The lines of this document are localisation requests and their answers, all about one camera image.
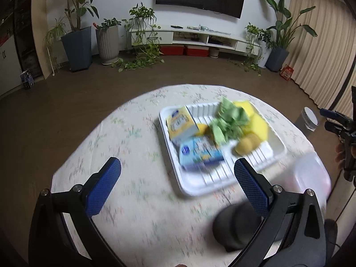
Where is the tan peanut-shaped sponge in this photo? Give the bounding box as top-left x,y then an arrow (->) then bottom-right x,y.
235,133 -> 262,156

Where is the yellow rectangular sponge front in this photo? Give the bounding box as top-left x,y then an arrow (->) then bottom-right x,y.
243,113 -> 269,142

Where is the yellow rectangular sponge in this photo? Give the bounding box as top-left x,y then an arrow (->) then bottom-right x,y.
233,101 -> 255,117
243,113 -> 269,142

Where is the blue tissue pack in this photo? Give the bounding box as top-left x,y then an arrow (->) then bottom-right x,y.
179,136 -> 224,170

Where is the green cloth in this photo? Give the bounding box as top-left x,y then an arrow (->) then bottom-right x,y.
209,97 -> 250,146

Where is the yellow tissue pack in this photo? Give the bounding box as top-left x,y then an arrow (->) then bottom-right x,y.
166,106 -> 198,146

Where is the yellow egg-shaped sponge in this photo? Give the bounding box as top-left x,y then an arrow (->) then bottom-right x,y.
196,123 -> 210,136

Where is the person's right hand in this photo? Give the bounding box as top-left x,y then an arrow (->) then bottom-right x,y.
335,142 -> 346,171

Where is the grey trash can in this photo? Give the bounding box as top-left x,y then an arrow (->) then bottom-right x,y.
294,107 -> 319,137

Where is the black cylindrical container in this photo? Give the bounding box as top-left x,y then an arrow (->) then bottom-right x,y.
212,201 -> 263,253

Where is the translucent plastic storage box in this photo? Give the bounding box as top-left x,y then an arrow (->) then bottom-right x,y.
276,152 -> 331,216

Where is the red gift box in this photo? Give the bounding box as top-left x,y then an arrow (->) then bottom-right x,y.
279,65 -> 294,81

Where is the floral tablecloth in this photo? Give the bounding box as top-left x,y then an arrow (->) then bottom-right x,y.
51,84 -> 314,266

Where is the beige curtain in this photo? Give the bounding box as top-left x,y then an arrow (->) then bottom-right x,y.
286,0 -> 355,108

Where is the white plastic tray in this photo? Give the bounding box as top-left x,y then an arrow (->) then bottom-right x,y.
159,106 -> 287,196

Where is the bird of paradise plant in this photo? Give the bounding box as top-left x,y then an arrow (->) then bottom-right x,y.
265,0 -> 317,72

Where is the small plant on console end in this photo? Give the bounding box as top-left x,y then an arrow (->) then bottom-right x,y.
235,22 -> 273,76

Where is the dark blue bag on floor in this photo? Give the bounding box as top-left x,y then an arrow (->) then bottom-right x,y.
20,69 -> 34,89

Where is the white TV console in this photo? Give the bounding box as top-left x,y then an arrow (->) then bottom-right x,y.
130,25 -> 262,58

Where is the red storage box right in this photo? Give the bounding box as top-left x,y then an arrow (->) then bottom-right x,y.
185,45 -> 209,57

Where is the red storage box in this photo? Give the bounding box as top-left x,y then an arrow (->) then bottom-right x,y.
160,44 -> 185,55
185,45 -> 209,57

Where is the tall tree in blue pot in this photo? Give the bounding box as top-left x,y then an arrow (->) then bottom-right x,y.
61,0 -> 99,72

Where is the red storage box left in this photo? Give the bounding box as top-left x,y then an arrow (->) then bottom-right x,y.
160,44 -> 185,55

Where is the trailing pothos plant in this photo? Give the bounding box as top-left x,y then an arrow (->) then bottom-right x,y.
111,3 -> 165,72

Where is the plant in grey ribbed pot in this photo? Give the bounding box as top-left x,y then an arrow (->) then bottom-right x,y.
93,18 -> 121,65

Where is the spider plant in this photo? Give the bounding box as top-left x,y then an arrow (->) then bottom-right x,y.
43,16 -> 69,70

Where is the white wall cabinet unit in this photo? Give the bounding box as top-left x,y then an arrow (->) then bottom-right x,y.
0,36 -> 22,95

